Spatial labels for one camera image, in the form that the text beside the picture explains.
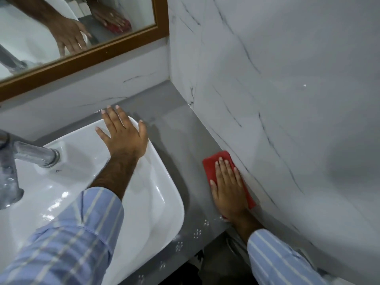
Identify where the person's right hand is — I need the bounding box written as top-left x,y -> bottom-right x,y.
209,157 -> 250,220

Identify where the person's left hand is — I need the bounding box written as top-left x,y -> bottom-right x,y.
95,105 -> 149,160

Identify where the red cleaning cloth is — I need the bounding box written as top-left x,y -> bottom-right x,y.
202,151 -> 257,220

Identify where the person's left forearm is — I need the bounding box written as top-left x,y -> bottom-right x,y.
0,151 -> 140,285

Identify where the person's right forearm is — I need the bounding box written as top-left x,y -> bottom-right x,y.
233,210 -> 331,285

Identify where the white ceramic sink basin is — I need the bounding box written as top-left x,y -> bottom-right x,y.
0,116 -> 185,285

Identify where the chrome faucet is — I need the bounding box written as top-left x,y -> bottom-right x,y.
0,129 -> 61,210

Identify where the wooden framed mirror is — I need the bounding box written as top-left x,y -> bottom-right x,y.
0,0 -> 170,102

